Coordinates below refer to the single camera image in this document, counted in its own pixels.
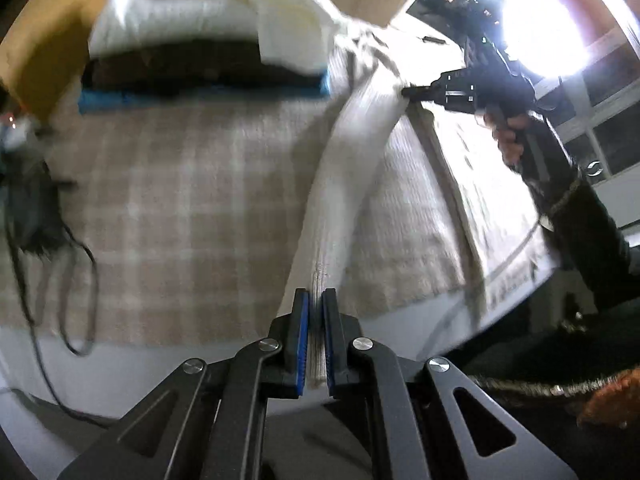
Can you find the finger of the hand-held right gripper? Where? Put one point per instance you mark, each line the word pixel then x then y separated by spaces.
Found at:
pixel 417 92

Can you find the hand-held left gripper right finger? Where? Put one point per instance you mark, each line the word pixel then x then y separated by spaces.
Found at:
pixel 330 345

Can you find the person's right forearm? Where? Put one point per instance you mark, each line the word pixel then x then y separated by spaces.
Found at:
pixel 590 230

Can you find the white knit garment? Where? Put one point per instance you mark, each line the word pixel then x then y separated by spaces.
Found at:
pixel 350 160

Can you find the dark brown folded cloth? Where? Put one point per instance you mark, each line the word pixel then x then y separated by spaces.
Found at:
pixel 175 67

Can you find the orange wooden panel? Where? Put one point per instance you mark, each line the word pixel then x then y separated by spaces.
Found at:
pixel 45 45

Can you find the person's right hand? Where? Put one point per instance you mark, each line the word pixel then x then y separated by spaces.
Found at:
pixel 507 140

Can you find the blue plastic crate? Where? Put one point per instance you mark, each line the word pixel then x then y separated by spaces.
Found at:
pixel 110 100

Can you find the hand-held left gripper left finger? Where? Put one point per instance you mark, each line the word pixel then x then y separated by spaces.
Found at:
pixel 300 340

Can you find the beige plaid blanket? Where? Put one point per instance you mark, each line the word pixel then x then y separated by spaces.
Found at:
pixel 175 200

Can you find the small white folded cloth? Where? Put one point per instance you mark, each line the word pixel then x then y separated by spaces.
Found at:
pixel 295 30

